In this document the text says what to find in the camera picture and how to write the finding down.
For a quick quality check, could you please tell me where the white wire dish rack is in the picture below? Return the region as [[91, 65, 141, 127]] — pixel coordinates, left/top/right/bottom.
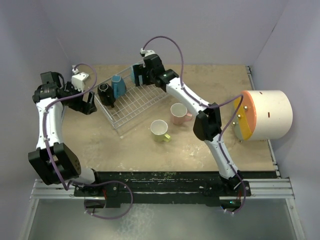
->
[[93, 65, 172, 136]]

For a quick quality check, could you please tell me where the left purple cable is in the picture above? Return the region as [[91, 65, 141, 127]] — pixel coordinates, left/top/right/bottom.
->
[[42, 63, 134, 221]]

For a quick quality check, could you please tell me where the purple cable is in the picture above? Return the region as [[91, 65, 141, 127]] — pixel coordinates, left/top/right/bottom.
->
[[42, 63, 134, 221], [141, 35, 247, 216]]

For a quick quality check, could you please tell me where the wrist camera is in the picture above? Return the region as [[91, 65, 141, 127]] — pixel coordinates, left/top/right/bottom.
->
[[139, 48, 155, 58], [71, 72, 90, 92]]

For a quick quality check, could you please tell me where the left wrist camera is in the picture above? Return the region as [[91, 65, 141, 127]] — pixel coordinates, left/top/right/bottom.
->
[[71, 72, 90, 92]]

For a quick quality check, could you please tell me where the pink mug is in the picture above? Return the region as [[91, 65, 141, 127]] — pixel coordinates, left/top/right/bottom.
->
[[170, 103, 193, 125]]

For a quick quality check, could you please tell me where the light blue mug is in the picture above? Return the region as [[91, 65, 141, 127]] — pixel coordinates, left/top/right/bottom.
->
[[130, 64, 143, 87]]

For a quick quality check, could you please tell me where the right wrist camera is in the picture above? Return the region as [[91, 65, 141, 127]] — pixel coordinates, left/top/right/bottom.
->
[[139, 48, 155, 58]]

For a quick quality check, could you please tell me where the white cylinder orange lid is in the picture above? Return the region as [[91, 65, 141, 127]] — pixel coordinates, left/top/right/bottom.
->
[[231, 90, 293, 141]]

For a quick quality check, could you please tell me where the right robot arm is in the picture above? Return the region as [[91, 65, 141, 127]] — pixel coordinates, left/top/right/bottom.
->
[[133, 50, 247, 198]]

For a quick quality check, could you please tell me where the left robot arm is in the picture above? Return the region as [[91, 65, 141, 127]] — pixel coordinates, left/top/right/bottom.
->
[[28, 70, 103, 196]]

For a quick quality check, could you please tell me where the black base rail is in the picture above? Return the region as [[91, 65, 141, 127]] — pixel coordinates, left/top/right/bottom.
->
[[74, 171, 251, 209]]

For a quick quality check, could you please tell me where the black mug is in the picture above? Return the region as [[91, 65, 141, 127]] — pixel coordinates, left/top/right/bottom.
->
[[97, 83, 116, 108]]

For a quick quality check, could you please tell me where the dark blue mug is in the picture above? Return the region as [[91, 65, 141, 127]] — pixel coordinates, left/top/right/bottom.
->
[[111, 75, 127, 99]]

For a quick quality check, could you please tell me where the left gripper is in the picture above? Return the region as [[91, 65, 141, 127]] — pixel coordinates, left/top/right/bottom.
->
[[63, 82, 97, 115]]

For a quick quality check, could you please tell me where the yellow-green mug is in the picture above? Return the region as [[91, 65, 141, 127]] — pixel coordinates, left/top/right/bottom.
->
[[150, 119, 172, 143]]

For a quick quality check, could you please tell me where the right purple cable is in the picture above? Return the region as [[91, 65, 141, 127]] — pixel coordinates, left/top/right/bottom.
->
[[141, 35, 247, 216]]

